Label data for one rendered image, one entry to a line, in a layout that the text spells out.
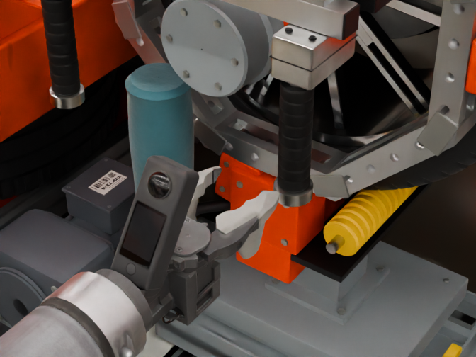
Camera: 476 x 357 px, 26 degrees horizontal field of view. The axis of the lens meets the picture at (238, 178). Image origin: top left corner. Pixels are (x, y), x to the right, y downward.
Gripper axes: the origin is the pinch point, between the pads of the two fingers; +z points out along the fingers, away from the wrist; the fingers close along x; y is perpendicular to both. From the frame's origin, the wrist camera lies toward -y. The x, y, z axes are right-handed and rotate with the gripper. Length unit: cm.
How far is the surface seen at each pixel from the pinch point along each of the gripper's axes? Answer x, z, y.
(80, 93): -32.0, 10.3, 6.6
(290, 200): 0.9, 8.0, 7.3
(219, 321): -31, 38, 68
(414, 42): -61, 171, 83
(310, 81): 2.3, 8.6, -8.1
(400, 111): -4.9, 46.1, 18.3
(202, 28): -16.8, 16.0, -4.7
